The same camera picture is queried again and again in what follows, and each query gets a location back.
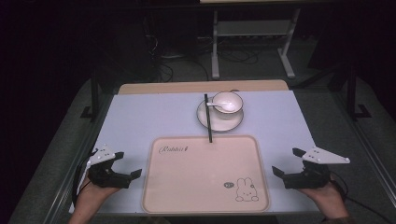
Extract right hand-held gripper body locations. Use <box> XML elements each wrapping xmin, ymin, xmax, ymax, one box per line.
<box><xmin>283</xmin><ymin>146</ymin><xmax>351</xmax><ymax>190</ymax></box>

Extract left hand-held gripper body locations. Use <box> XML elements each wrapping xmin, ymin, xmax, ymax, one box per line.
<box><xmin>87</xmin><ymin>144</ymin><xmax>133</xmax><ymax>189</ymax></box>

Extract person's left hand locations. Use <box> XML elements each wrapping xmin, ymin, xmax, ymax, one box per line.
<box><xmin>75</xmin><ymin>177</ymin><xmax>121</xmax><ymax>214</ymax></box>

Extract person's right hand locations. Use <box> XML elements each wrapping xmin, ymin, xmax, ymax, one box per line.
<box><xmin>297</xmin><ymin>174</ymin><xmax>347</xmax><ymax>217</ymax></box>

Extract pale blue table mat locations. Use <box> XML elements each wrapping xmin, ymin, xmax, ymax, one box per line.
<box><xmin>68</xmin><ymin>90</ymin><xmax>320</xmax><ymax>216</ymax></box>

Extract black metal stand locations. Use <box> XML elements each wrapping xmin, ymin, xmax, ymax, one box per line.
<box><xmin>346</xmin><ymin>64</ymin><xmax>374</xmax><ymax>123</ymax></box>
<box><xmin>79</xmin><ymin>70</ymin><xmax>101</xmax><ymax>123</ymax></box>

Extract pink rabbit print tray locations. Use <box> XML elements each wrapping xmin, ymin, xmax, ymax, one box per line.
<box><xmin>141</xmin><ymin>133</ymin><xmax>272</xmax><ymax>216</ymax></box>

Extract white saucer with dark rim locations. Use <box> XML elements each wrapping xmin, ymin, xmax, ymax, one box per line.
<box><xmin>195</xmin><ymin>97</ymin><xmax>245</xmax><ymax>133</ymax></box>

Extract white ceramic spoon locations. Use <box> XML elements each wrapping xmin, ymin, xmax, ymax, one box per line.
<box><xmin>205</xmin><ymin>100</ymin><xmax>238</xmax><ymax>114</ymax></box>

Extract black chopsticks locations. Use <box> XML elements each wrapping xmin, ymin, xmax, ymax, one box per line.
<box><xmin>203</xmin><ymin>92</ymin><xmax>214</xmax><ymax>145</ymax></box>

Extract white bowl with dark rim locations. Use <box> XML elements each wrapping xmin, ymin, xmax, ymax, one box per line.
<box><xmin>211</xmin><ymin>91</ymin><xmax>245</xmax><ymax>121</ymax></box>

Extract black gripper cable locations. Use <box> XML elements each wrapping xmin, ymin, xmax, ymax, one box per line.
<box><xmin>71</xmin><ymin>148</ymin><xmax>98</xmax><ymax>207</ymax></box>
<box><xmin>329</xmin><ymin>171</ymin><xmax>396</xmax><ymax>224</ymax></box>

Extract metal rail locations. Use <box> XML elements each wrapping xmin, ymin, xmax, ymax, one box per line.
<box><xmin>41</xmin><ymin>92</ymin><xmax>115</xmax><ymax>224</ymax></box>
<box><xmin>332</xmin><ymin>91</ymin><xmax>396</xmax><ymax>202</ymax></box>

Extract black floor cables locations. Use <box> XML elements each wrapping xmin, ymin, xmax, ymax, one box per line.
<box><xmin>142</xmin><ymin>17</ymin><xmax>210</xmax><ymax>83</ymax></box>

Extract white metal desk frame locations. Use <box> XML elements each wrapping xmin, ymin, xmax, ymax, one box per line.
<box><xmin>210</xmin><ymin>8</ymin><xmax>303</xmax><ymax>80</ymax></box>

